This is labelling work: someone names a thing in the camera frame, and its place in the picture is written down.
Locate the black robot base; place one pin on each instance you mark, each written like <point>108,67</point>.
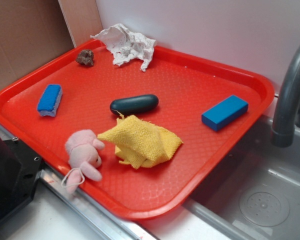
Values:
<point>20,168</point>

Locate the blue sponge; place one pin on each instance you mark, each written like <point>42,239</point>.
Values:
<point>50,100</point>

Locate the red plastic tray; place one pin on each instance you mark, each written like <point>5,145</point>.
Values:
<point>186,87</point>

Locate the yellow terry cloth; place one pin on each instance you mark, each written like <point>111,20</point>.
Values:
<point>141,144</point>

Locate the dark green oval stone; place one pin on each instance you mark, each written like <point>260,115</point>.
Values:
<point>134,105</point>

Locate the blue wooden block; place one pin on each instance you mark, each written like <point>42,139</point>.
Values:
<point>224,112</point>

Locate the pink plush toy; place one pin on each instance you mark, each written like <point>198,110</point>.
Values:
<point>83,149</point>

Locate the crumpled white paper towel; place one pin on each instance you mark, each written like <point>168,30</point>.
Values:
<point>126,45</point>

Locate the brown rock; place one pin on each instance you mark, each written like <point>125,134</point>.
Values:
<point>85,57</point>

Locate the grey plastic sink basin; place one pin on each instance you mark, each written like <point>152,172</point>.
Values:
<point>254,192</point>

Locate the grey toy faucet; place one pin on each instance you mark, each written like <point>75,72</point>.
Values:
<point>287,111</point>

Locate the brown cardboard panel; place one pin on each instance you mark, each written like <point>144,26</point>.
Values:
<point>32,33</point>

